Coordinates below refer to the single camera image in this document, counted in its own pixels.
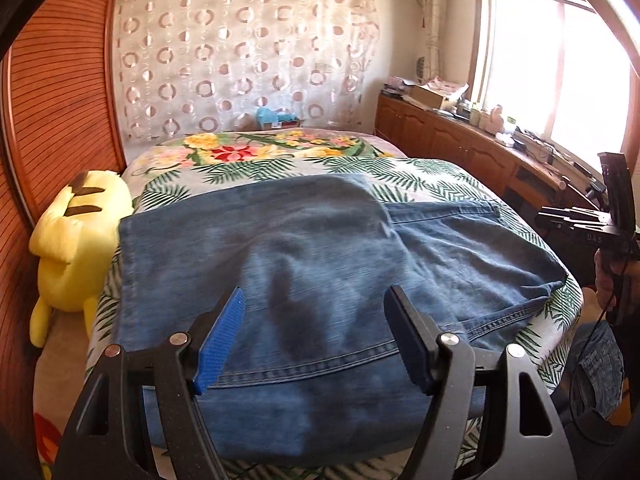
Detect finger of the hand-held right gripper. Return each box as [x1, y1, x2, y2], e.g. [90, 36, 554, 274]
[537, 207, 610, 231]
[597, 152, 635, 233]

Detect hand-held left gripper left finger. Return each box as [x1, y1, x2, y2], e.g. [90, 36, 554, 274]
[52, 286, 246, 480]

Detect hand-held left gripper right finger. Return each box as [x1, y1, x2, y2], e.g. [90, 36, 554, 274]
[384, 285, 578, 480]

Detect blue denim pants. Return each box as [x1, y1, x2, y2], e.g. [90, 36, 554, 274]
[117, 174, 568, 461]

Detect person's right hand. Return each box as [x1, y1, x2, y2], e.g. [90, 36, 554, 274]
[594, 251, 622, 322]

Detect wooden framed window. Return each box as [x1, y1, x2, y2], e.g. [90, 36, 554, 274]
[470, 0, 640, 171]

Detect long wooden cabinet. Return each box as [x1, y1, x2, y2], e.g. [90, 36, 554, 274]
[376, 92, 621, 241]

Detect yellow plush toy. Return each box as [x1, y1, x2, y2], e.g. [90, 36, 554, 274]
[28, 170, 133, 348]

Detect floral printed paper bag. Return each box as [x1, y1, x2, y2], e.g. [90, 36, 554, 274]
[431, 76, 471, 101]

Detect open cardboard box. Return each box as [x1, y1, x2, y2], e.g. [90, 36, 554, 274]
[409, 84, 458, 111]

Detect floral pillow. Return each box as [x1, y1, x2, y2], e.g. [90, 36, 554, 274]
[122, 130, 408, 186]

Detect tied window drape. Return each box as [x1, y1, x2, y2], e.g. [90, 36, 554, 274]
[419, 0, 447, 81]

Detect circle patterned sheer curtain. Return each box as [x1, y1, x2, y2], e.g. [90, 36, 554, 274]
[112, 0, 381, 141]

